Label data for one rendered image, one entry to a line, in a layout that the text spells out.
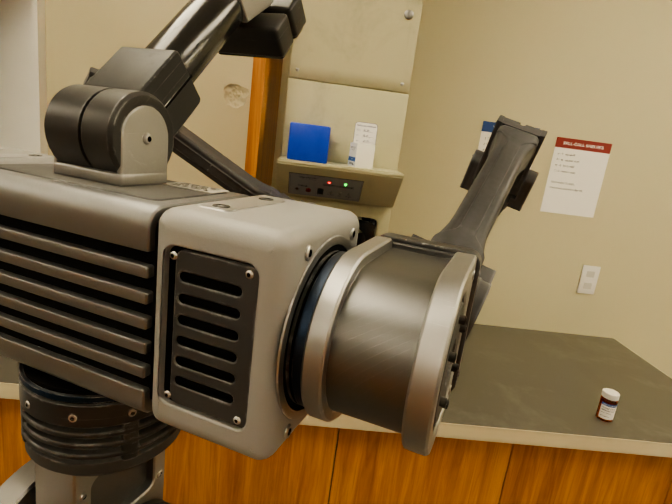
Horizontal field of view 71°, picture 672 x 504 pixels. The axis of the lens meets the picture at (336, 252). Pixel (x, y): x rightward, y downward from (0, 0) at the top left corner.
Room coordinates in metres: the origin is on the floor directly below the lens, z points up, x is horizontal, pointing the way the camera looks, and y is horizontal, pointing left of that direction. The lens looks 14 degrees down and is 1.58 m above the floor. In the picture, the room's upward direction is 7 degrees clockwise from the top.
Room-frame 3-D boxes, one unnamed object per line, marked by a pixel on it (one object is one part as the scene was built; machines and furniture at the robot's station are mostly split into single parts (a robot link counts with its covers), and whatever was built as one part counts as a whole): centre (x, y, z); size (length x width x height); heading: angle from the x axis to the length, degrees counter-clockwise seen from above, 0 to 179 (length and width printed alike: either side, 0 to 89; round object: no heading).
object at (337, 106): (1.43, 0.03, 1.33); 0.32 x 0.25 x 0.77; 94
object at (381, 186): (1.25, 0.02, 1.46); 0.32 x 0.12 x 0.10; 94
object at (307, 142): (1.24, 0.10, 1.56); 0.10 x 0.10 x 0.09; 4
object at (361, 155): (1.25, -0.03, 1.54); 0.05 x 0.05 x 0.06; 21
